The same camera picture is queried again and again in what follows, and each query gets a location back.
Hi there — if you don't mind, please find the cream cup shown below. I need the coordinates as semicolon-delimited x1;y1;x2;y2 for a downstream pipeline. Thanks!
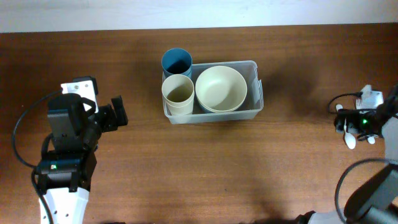
161;74;195;107
166;102;193;116

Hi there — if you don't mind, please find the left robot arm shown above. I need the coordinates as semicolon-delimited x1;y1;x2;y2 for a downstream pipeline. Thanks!
31;77;128;223

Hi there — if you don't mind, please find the cream bowl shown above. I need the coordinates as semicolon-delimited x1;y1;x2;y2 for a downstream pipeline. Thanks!
195;95;247;113
195;65;248;107

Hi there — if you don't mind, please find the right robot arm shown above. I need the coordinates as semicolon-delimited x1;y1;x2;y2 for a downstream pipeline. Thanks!
295;85;397;223

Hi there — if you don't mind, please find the blue bowl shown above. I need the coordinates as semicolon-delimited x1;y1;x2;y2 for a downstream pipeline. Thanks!
197;101;213;113

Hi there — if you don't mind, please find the blue cup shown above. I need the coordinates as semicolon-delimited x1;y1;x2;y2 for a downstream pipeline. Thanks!
161;48;193;78

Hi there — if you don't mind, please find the white plastic fork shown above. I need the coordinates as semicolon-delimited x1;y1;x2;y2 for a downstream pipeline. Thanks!
356;98;376;144

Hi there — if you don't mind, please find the clear plastic storage container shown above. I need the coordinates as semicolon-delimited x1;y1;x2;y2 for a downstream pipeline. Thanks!
163;60;264;124

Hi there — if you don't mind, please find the white plastic spoon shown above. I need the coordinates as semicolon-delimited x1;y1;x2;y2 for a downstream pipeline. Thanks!
335;115;356;149

